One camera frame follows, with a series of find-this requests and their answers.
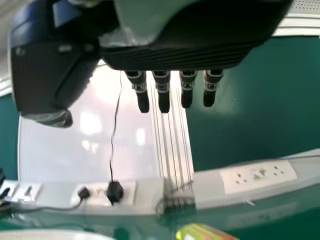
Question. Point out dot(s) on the small black plug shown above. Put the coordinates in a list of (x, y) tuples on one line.
[(83, 193)]

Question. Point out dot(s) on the yellow-green biscuit packet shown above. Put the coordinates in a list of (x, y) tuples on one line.
[(197, 233)]

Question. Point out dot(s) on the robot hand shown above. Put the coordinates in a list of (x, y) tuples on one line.
[(175, 37)]

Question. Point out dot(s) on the white plate brown leaf pattern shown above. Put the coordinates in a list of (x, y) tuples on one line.
[(37, 236)]

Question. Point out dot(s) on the black plug adapter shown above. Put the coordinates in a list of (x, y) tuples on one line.
[(115, 192)]

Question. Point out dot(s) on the white socket plate with switches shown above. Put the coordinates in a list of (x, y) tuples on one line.
[(237, 180)]

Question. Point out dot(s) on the small white socket plate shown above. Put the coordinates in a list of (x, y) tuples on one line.
[(22, 191)]

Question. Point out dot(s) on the wide white socket plate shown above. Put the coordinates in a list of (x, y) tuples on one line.
[(130, 192)]

